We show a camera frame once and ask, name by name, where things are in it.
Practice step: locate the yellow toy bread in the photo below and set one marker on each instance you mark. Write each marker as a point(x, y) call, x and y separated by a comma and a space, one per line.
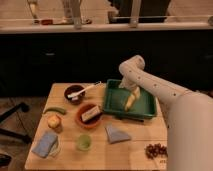
point(54, 121)

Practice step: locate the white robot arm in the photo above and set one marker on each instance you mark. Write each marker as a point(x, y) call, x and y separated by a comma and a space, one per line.
point(190, 118)

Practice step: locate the dark brown bowl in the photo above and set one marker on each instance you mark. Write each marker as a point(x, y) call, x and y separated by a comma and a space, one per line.
point(72, 90)

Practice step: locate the blue triangular cloth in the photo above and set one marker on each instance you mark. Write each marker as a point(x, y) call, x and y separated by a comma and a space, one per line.
point(116, 135)

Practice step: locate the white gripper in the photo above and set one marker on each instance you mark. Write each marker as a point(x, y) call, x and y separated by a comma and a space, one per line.
point(131, 86)

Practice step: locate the blue folded cloth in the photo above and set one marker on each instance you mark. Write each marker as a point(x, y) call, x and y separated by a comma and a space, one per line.
point(47, 145)

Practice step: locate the black office chair base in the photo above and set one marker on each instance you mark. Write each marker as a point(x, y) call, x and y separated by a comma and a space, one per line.
point(9, 123)

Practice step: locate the white eraser block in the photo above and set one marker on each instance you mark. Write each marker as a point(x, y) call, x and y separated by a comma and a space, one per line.
point(89, 114)

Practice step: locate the red grape bunch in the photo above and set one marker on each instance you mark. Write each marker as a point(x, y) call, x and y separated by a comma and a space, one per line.
point(154, 150)

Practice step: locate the green plastic tray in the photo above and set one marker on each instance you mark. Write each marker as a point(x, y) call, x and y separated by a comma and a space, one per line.
point(115, 99)

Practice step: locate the green plastic cup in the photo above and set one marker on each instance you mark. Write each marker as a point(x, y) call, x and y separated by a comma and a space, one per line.
point(84, 142)

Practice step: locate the orange bowl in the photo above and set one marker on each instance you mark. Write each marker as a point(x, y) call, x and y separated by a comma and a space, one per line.
point(90, 124)

